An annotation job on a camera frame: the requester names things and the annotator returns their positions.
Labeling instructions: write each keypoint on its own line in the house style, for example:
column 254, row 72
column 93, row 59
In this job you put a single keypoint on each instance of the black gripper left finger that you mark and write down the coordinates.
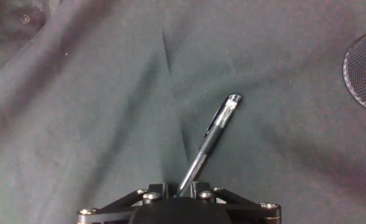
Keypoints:
column 117, row 211

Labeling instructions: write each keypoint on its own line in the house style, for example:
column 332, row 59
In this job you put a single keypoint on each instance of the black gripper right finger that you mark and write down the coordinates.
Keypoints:
column 248, row 211

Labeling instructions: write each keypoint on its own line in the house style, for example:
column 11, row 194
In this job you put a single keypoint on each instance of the black and clear pen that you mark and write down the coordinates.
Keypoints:
column 213, row 133

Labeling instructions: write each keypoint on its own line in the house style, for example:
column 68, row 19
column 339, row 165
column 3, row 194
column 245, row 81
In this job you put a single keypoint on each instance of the black table cloth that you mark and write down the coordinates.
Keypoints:
column 77, row 124

